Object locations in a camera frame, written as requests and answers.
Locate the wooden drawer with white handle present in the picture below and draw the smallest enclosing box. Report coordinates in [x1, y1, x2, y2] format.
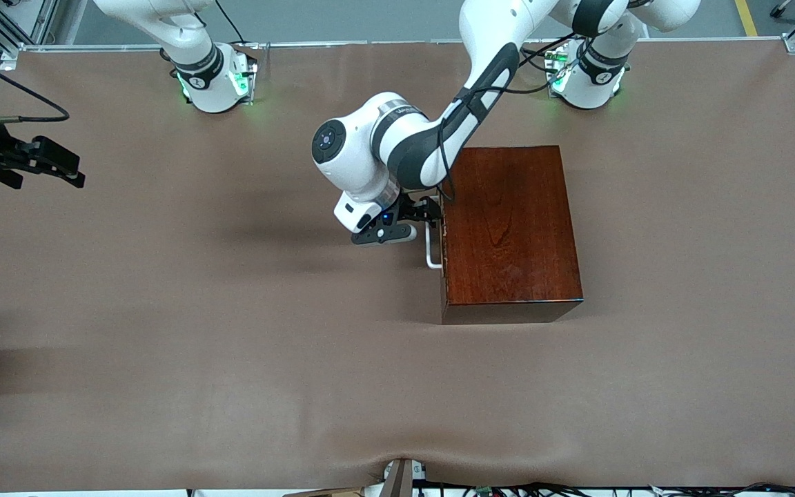
[425, 197, 448, 324]

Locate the dark wooden cabinet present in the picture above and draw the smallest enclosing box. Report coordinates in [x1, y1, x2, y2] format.
[439, 145, 585, 325]

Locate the brown table cover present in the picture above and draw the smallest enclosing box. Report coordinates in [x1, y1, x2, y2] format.
[0, 38, 795, 492]

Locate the brown cardboard piece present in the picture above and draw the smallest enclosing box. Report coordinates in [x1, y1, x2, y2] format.
[284, 487, 364, 497]

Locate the yellow floor tape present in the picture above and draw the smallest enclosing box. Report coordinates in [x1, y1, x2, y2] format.
[734, 0, 760, 37]

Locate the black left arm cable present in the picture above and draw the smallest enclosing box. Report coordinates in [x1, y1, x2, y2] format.
[438, 35, 578, 202]

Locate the aluminium frame structure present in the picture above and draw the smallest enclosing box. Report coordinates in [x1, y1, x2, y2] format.
[0, 0, 60, 48]

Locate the clear table edge rail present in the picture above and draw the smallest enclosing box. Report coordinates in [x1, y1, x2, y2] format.
[0, 38, 795, 56]

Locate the thin black base cable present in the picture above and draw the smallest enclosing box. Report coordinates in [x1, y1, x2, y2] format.
[215, 0, 246, 46]

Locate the metal table bracket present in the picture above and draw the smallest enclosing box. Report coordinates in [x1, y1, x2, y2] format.
[380, 458, 427, 497]

